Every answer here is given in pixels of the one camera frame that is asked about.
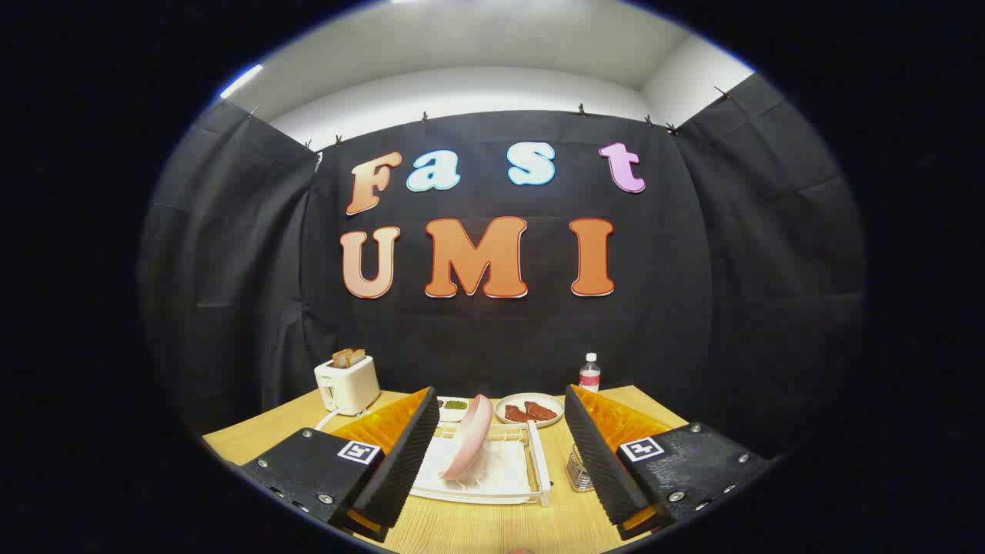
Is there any pink plate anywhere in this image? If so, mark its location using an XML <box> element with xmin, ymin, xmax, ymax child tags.
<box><xmin>440</xmin><ymin>394</ymin><xmax>494</xmax><ymax>480</ymax></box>

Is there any beige plate with meat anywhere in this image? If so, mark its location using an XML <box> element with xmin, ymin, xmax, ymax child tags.
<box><xmin>494</xmin><ymin>392</ymin><xmax>566</xmax><ymax>428</ymax></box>

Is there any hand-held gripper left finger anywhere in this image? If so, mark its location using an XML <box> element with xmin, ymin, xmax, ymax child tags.
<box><xmin>240</xmin><ymin>387</ymin><xmax>441</xmax><ymax>543</ymax></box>

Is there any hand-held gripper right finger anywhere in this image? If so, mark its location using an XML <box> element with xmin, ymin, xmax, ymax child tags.
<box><xmin>564</xmin><ymin>384</ymin><xmax>770</xmax><ymax>541</ymax></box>

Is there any white toaster cable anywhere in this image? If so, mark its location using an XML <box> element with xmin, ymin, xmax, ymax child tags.
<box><xmin>314</xmin><ymin>406</ymin><xmax>362</xmax><ymax>432</ymax></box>

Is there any white toaster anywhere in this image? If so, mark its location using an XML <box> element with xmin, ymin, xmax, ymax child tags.
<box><xmin>314</xmin><ymin>355</ymin><xmax>381</xmax><ymax>417</ymax></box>

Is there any metal wire basket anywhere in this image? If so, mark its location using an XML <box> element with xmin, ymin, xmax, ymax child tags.
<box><xmin>567</xmin><ymin>450</ymin><xmax>596</xmax><ymax>493</ymax></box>

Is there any white wire dish rack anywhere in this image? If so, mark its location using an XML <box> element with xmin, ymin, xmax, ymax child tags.
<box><xmin>408</xmin><ymin>419</ymin><xmax>553</xmax><ymax>507</ymax></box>

